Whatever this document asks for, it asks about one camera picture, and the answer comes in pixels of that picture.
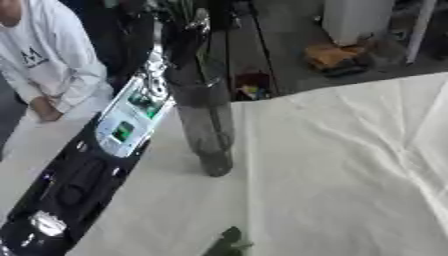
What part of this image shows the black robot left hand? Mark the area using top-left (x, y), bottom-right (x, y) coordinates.
top-left (157, 7), bottom-right (214, 78)

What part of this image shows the dark red bag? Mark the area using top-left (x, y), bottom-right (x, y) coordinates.
top-left (231, 70), bottom-right (275, 102)

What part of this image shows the person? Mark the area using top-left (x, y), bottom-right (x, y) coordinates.
top-left (0, 0), bottom-right (116, 162)

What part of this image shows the orange bag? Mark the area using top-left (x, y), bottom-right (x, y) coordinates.
top-left (301, 41), bottom-right (373, 77)

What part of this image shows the person's hand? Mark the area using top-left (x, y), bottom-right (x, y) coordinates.
top-left (28, 95), bottom-right (65, 123)

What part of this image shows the white cabinet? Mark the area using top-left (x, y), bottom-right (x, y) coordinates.
top-left (320, 0), bottom-right (398, 47)

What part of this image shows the green flower stem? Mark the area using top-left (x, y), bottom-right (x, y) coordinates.
top-left (201, 226), bottom-right (256, 256)

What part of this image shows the white pole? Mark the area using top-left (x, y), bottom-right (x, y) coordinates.
top-left (404, 0), bottom-right (440, 65)

